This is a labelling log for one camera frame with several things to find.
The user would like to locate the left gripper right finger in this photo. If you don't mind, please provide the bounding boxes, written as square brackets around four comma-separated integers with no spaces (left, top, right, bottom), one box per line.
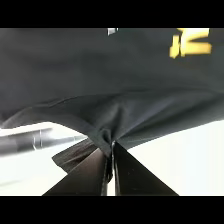
[111,141,180,197]

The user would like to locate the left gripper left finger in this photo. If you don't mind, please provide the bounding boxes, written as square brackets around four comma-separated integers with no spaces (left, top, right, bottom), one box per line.
[42,147,109,197]

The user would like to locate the black garment with yellow print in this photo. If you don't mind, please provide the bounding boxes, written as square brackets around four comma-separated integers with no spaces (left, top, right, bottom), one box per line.
[0,27,224,174]

